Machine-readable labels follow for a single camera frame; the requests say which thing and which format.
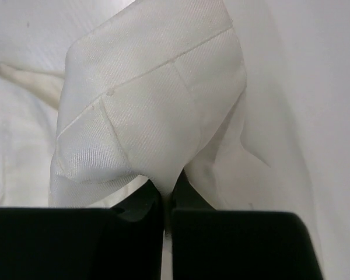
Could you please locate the white pleated skirt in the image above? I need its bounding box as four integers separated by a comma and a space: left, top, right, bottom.
0, 1, 350, 279

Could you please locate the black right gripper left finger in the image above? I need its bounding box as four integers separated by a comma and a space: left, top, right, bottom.
0, 181, 163, 279

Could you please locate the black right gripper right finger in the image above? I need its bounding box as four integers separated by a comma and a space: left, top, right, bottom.
171, 173, 323, 280

